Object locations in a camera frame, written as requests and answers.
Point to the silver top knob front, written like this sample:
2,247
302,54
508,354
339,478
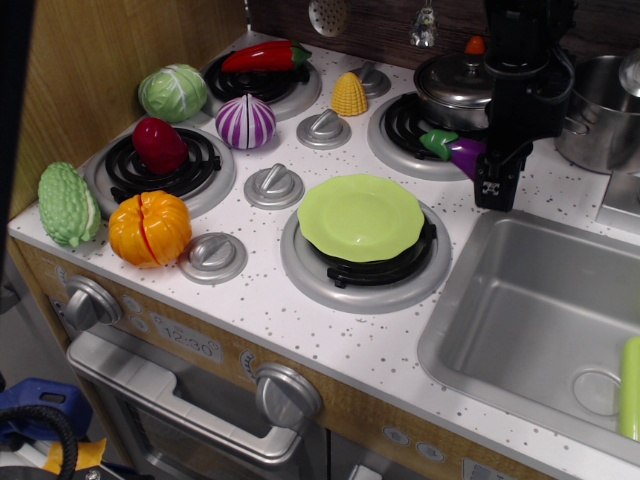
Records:
213,258

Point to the small steel lidded pot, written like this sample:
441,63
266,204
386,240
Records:
455,89

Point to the oven dial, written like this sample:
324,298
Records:
284,397
90,304

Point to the light green plastic plate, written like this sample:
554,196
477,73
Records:
360,218

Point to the left oven dial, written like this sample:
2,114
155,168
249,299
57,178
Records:
90,304

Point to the green toy cabbage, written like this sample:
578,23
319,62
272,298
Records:
173,93

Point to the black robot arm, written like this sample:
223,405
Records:
527,29

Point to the grey plastic sink basin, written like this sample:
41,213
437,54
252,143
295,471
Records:
533,320

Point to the purple toy eggplant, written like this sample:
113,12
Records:
450,147

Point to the front right stove burner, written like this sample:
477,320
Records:
374,287

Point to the back left stove burner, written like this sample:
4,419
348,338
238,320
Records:
288,93

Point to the yellow cloth on floor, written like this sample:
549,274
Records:
90,454

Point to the silver top knob rear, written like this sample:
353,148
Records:
324,131

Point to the silver top knob back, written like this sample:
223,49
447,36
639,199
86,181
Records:
375,82

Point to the light green item in sink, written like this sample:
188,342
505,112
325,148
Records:
628,419

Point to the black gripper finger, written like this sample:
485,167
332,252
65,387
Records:
496,178

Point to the red toy chili pepper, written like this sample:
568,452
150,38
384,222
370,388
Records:
271,56

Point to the hanging clear ornament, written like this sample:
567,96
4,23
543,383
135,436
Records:
424,27

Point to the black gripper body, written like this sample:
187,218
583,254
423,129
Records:
529,101

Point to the silver top knob middle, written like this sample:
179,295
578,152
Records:
275,188

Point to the grey faucet base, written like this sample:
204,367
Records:
620,205

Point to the purple striped toy onion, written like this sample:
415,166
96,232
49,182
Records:
245,123

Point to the right oven dial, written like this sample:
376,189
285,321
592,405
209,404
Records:
284,397

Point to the blue object on floor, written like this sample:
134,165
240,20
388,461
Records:
66,399

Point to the orange toy pumpkin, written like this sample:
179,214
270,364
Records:
150,229

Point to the silver knob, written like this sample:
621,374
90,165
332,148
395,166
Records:
213,258
375,82
275,188
324,131

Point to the hanging silver strainer ladle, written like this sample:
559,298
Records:
329,18

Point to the silver oven door handle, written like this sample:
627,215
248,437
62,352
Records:
153,387

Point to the green toy bitter melon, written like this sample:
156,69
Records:
69,212

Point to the large steel pot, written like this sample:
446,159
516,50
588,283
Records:
601,131

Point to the yellow toy corn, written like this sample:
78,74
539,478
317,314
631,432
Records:
348,96

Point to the dark red toy pepper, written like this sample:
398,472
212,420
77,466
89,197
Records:
159,146

